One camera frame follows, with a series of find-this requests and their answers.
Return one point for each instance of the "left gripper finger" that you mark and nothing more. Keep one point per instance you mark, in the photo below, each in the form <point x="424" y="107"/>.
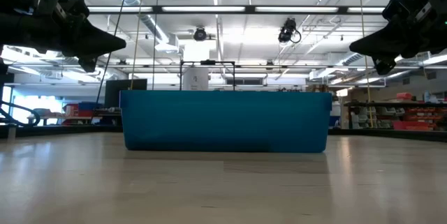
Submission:
<point x="88" y="65"/>
<point x="101" y="44"/>

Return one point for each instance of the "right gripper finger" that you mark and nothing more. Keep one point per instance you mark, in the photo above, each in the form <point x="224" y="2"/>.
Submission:
<point x="384" y="66"/>
<point x="377" y="46"/>

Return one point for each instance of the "blue plastic bin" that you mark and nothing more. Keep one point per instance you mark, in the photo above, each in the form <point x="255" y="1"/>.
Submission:
<point x="227" y="123"/>

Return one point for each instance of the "black background monitor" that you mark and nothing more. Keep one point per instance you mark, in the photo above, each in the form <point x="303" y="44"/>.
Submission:
<point x="113" y="93"/>

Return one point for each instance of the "red storage box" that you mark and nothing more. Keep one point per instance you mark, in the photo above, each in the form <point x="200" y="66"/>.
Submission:
<point x="73" y="110"/>

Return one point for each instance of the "shelf with red bins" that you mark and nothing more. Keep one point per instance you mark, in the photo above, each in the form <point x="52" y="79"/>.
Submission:
<point x="419" y="116"/>

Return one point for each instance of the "white cylindrical tank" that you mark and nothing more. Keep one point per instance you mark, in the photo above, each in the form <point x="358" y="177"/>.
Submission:
<point x="195" y="79"/>

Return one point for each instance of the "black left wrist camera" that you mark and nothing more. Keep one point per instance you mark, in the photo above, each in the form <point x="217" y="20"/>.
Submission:
<point x="59" y="4"/>

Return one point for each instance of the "black ceiling camera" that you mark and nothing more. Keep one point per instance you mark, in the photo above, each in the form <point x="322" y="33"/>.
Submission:
<point x="199" y="33"/>
<point x="288" y="30"/>

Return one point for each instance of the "black background station frame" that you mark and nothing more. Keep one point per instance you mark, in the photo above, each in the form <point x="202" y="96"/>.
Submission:
<point x="207" y="62"/>

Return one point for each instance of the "black aluminium rig frame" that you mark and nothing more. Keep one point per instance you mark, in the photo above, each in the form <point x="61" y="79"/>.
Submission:
<point x="249" y="9"/>

